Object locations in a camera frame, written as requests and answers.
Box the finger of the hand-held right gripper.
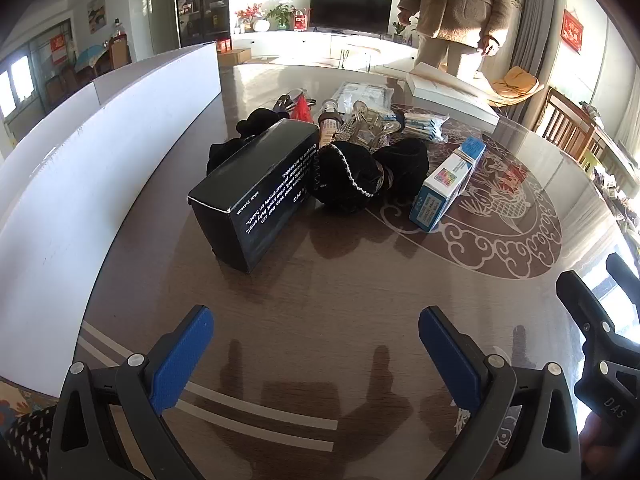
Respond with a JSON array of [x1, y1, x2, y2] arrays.
[[606, 254, 640, 293], [556, 270, 618, 356]]

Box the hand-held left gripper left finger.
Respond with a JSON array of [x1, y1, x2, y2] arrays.
[[47, 304, 216, 480]]

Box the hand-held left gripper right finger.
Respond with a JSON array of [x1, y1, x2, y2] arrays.
[[418, 305, 583, 480]]

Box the large white box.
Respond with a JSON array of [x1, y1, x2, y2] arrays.
[[0, 42, 223, 383]]

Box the rhinestone hair claw clip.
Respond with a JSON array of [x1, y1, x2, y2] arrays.
[[340, 101, 406, 151]]

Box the red snack packet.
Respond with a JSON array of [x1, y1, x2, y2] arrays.
[[290, 96, 313, 123]]

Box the person's right hand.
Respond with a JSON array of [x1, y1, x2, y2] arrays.
[[577, 405, 640, 480]]

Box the cluttered wooden sideboard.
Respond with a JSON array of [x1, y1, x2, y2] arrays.
[[580, 102, 640, 221]]

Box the wooden slatted chair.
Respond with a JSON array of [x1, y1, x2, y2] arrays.
[[532, 86, 608, 161]]

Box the floral dotted cloth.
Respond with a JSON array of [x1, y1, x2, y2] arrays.
[[0, 380, 57, 480]]

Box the blue and white medicine box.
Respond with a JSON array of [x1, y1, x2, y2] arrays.
[[408, 136, 487, 233]]

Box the black printed carton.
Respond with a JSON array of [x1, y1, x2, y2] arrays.
[[187, 119, 321, 275]]

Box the orange lounge chair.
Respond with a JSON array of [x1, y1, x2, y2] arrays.
[[487, 66, 546, 106]]

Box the cotton swab pack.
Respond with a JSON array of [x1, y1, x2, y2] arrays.
[[400, 112, 451, 143]]

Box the flat white box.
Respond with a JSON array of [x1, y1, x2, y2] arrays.
[[406, 62, 501, 133]]

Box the black fabric item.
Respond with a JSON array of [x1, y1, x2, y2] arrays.
[[207, 106, 291, 173]]

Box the small brown glass bottle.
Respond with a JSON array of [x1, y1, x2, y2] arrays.
[[317, 100, 346, 148]]

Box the grey curtain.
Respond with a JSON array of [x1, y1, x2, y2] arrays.
[[510, 0, 568, 91]]

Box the clear plastic bag packet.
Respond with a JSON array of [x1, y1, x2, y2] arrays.
[[335, 81, 393, 113]]

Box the cardboard box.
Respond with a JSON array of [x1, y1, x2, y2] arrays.
[[217, 47, 252, 67]]

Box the dining table with blue cloth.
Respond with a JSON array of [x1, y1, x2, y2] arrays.
[[75, 44, 108, 73]]

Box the wooden dining chair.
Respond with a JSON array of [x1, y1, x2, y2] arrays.
[[109, 34, 132, 68]]

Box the side table with hairpin legs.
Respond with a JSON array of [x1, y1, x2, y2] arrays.
[[340, 42, 383, 71]]

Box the white television cabinet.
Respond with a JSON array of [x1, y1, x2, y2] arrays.
[[232, 30, 421, 68]]

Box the white door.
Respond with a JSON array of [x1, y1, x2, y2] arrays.
[[145, 0, 173, 56]]

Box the red flowers in white vase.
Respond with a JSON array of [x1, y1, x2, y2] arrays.
[[235, 2, 271, 33]]

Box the green potted plant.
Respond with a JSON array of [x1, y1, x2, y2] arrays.
[[267, 4, 296, 31]]

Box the dark glass display cabinet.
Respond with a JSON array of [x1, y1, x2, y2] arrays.
[[175, 0, 231, 51]]

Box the black television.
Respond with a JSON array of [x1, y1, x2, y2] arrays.
[[309, 0, 393, 35]]

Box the red wall hanging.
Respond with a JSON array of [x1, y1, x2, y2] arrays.
[[562, 9, 585, 53]]

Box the framed wall painting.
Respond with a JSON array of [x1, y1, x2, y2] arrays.
[[87, 0, 107, 33]]

